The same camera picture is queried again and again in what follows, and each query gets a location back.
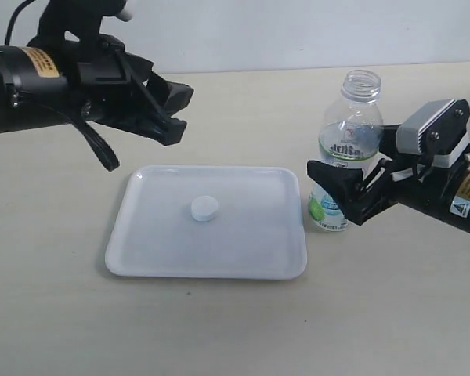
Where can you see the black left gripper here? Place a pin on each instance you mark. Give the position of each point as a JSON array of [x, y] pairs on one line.
[[118, 89]]

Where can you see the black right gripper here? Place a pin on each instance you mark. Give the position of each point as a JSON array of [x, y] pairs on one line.
[[405, 179]]

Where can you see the clear plastic water bottle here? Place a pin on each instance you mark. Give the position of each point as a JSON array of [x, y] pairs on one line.
[[351, 131]]

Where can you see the white bottle cap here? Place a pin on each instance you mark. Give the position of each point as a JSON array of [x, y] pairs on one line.
[[204, 208]]

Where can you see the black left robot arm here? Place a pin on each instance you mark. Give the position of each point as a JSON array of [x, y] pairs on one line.
[[45, 85]]

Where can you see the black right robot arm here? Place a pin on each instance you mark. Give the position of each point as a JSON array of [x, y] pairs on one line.
[[437, 186]]

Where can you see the white rectangular plastic tray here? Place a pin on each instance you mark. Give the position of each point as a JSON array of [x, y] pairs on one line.
[[258, 232]]

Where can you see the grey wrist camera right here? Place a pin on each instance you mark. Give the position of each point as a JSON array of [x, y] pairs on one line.
[[437, 132]]

